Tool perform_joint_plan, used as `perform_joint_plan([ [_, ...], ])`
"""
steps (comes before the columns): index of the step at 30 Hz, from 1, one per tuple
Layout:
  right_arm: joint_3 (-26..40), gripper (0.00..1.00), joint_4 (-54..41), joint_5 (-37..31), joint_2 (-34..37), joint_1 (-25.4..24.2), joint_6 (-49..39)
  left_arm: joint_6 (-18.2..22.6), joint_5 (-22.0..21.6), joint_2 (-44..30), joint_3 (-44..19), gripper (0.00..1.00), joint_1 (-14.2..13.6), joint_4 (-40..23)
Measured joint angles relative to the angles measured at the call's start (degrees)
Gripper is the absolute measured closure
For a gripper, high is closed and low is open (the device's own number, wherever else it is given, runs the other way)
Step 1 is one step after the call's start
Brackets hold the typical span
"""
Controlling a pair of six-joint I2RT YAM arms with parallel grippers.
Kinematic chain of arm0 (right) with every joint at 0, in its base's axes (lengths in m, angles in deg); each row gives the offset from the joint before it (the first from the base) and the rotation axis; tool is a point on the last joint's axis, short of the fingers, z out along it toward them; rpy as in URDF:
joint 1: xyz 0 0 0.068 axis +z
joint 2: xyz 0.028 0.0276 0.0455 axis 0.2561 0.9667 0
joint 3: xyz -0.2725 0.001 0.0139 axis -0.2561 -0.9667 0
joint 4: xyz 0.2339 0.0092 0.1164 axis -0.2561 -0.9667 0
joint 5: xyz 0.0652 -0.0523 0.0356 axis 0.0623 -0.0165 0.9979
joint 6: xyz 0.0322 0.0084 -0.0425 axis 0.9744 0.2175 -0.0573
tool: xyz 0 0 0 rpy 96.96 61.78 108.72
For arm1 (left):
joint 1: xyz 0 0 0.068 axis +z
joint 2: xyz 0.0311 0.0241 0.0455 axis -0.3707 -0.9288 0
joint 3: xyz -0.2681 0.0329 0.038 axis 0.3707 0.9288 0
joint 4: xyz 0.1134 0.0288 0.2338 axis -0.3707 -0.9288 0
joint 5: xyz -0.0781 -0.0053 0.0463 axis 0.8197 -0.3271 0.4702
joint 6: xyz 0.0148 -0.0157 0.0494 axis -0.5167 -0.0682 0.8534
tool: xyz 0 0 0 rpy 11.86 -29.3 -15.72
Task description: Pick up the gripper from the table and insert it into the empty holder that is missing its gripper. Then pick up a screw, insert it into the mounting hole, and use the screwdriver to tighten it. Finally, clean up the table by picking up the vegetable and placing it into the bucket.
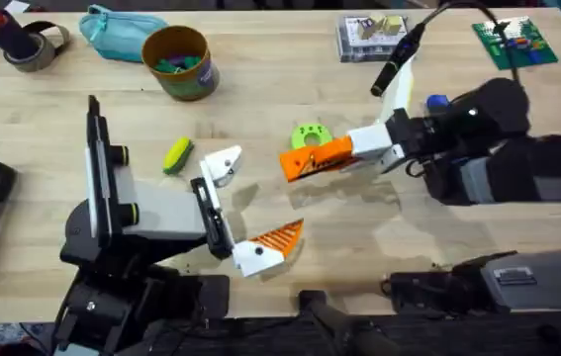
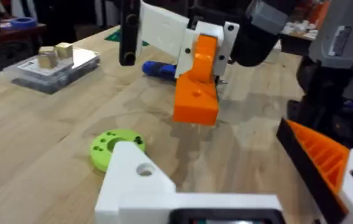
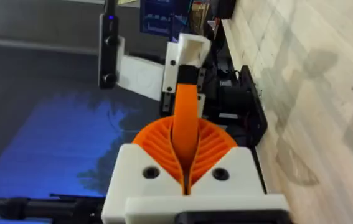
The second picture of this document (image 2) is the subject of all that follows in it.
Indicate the blue tape roll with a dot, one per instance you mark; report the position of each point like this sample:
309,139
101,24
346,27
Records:
23,22

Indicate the white orange left gripper right finger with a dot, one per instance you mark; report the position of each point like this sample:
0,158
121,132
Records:
322,161

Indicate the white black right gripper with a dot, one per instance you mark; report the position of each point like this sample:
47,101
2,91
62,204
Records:
163,28

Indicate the bare white left gripper left finger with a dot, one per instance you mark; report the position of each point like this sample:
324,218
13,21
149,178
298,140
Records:
132,180

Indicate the clear plastic parts box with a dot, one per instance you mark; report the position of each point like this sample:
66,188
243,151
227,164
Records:
54,76

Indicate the dark side table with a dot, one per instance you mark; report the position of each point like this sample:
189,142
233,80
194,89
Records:
8,34

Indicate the green disc with holes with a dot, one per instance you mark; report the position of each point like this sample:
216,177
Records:
101,152

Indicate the blue electric screwdriver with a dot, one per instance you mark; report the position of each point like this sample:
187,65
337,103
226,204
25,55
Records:
159,70

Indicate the heap of white parts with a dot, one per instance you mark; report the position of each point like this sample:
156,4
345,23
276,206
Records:
299,28

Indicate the black upright wrist plate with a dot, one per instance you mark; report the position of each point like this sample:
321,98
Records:
129,34

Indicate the green board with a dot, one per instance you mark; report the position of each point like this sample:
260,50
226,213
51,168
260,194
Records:
114,36

